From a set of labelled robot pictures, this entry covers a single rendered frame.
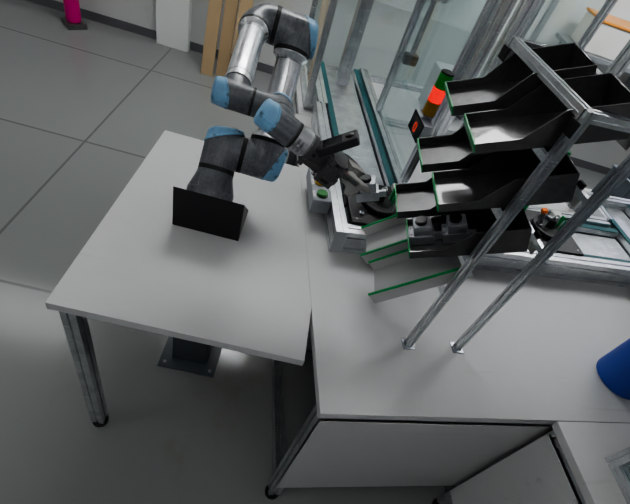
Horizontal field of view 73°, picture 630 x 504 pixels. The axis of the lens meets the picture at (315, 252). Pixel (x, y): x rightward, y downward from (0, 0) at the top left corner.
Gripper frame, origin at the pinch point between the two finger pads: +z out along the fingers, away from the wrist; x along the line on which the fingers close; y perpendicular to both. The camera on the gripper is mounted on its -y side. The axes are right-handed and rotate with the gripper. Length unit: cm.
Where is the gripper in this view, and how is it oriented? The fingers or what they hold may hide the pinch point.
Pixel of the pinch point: (368, 183)
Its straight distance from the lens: 121.1
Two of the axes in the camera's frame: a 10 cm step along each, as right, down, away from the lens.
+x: -0.8, 7.0, -7.1
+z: 7.7, 5.0, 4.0
